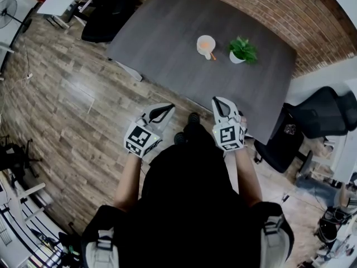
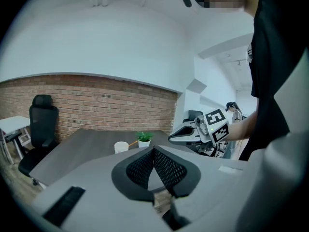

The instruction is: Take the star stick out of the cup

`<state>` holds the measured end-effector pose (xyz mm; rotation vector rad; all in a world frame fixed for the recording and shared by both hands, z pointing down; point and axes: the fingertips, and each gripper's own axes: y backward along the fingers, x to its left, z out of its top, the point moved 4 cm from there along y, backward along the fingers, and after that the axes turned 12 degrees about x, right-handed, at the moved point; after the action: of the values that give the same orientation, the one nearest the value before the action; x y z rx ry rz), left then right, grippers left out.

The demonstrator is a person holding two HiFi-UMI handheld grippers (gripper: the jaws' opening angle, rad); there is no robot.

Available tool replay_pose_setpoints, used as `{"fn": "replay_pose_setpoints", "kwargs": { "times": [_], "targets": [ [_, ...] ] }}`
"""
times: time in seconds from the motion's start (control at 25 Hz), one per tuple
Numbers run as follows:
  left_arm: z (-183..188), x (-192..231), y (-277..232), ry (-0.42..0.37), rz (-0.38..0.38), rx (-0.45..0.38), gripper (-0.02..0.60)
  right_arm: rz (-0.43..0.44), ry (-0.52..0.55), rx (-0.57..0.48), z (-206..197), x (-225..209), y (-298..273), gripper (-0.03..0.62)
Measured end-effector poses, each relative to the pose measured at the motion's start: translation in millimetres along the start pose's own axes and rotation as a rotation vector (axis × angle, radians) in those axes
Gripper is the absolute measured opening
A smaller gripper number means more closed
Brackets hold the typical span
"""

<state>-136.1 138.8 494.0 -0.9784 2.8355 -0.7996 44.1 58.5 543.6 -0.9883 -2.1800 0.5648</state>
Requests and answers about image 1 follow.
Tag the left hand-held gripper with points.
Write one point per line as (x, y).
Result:
(139, 138)

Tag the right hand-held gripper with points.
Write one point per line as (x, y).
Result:
(230, 137)

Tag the white cup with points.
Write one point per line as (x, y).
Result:
(206, 45)

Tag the person's left forearm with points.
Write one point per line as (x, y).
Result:
(128, 183)

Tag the person's right forearm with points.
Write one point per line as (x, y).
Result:
(248, 177)

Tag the person's right hand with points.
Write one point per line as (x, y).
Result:
(243, 121)

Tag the white table leg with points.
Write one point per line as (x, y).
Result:
(129, 70)

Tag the green plant in white pot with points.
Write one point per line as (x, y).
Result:
(242, 50)

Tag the black mesh office chair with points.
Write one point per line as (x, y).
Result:
(106, 13)
(348, 110)
(301, 133)

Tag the person's black clothed body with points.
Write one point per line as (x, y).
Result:
(187, 205)

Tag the black power adapter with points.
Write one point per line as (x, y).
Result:
(285, 198)

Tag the white cabinet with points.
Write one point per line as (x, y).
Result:
(346, 160)

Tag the white power strip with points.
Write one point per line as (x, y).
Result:
(29, 76)

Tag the black swivel chair base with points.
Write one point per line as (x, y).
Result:
(16, 158)

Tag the black glossy helmet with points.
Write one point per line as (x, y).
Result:
(328, 230)

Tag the black standing fan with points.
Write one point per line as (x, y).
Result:
(7, 10)

